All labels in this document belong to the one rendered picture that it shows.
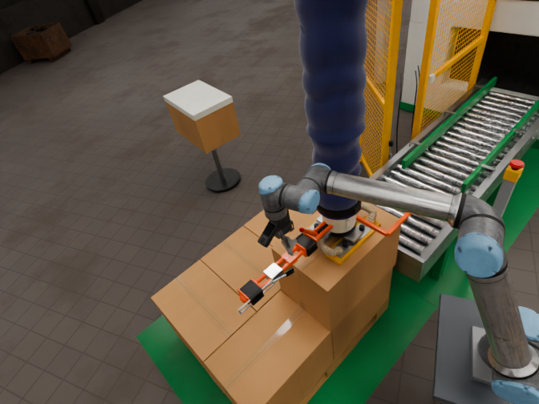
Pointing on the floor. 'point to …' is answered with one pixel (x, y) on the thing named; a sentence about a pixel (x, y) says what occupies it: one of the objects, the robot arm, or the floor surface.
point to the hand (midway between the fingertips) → (279, 248)
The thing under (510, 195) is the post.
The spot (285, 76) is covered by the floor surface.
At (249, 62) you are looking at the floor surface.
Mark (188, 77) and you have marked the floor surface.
